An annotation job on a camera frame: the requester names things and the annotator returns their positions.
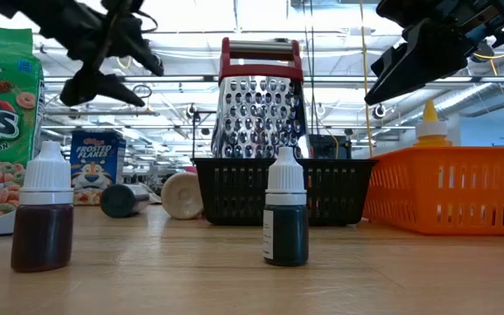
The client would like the yellow hanging cable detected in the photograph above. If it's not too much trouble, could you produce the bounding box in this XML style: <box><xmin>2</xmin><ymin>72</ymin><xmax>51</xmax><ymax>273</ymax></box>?
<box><xmin>359</xmin><ymin>0</ymin><xmax>374</xmax><ymax>158</ymax></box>

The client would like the dark green dropper bottle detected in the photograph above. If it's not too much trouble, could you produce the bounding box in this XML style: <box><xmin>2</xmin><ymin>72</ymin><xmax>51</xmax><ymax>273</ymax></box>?
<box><xmin>262</xmin><ymin>146</ymin><xmax>310</xmax><ymax>268</ymax></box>

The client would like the black plastic basket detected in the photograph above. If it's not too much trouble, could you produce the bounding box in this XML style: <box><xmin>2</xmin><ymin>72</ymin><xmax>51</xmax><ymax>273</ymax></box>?
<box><xmin>190</xmin><ymin>157</ymin><xmax>378</xmax><ymax>228</ymax></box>

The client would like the black monitor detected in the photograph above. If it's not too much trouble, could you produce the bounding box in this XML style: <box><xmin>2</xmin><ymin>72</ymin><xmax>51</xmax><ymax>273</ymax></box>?
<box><xmin>308</xmin><ymin>133</ymin><xmax>353</xmax><ymax>159</ymax></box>

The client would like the silver bottle black cap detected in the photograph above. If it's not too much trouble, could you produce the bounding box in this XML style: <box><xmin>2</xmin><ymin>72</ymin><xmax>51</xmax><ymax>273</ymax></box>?
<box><xmin>99</xmin><ymin>183</ymin><xmax>151</xmax><ymax>219</ymax></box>

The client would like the blue Frosted Flakes cereal box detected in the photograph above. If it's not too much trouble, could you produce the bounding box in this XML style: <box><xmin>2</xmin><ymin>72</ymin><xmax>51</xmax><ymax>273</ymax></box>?
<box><xmin>70</xmin><ymin>129</ymin><xmax>127</xmax><ymax>207</ymax></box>

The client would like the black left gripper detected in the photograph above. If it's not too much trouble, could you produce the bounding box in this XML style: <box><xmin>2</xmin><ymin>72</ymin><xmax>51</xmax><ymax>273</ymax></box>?
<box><xmin>59</xmin><ymin>0</ymin><xmax>165</xmax><ymax>109</ymax></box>

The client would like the yellow squeeze bottle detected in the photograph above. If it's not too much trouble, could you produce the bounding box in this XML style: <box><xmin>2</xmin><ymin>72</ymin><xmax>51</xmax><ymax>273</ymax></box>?
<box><xmin>412</xmin><ymin>98</ymin><xmax>453</xmax><ymax>149</ymax></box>

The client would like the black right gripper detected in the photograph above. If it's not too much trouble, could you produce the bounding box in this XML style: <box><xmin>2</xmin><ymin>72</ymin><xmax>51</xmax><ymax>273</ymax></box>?
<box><xmin>363</xmin><ymin>0</ymin><xmax>498</xmax><ymax>107</ymax></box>

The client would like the green Apple Jacks cereal box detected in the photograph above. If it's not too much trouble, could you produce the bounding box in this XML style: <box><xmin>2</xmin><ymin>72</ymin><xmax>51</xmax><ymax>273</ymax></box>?
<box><xmin>0</xmin><ymin>20</ymin><xmax>46</xmax><ymax>237</ymax></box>

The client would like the steel box grater red handle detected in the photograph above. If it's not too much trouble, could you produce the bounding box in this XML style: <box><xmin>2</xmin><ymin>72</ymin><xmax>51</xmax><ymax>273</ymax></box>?
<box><xmin>210</xmin><ymin>37</ymin><xmax>311</xmax><ymax>160</ymax></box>

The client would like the orange plastic basket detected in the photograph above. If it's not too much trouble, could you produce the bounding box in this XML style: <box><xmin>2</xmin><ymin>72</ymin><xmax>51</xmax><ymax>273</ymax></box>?
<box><xmin>362</xmin><ymin>146</ymin><xmax>504</xmax><ymax>237</ymax></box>

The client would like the silver ceiling duct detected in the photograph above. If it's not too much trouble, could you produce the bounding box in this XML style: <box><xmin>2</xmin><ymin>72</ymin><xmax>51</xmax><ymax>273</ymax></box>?
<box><xmin>391</xmin><ymin>82</ymin><xmax>504</xmax><ymax>128</ymax></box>

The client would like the brown liquid dropper bottle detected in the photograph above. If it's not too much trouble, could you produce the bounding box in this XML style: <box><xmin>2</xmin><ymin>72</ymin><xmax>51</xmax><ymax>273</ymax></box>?
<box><xmin>10</xmin><ymin>140</ymin><xmax>75</xmax><ymax>274</ymax></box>

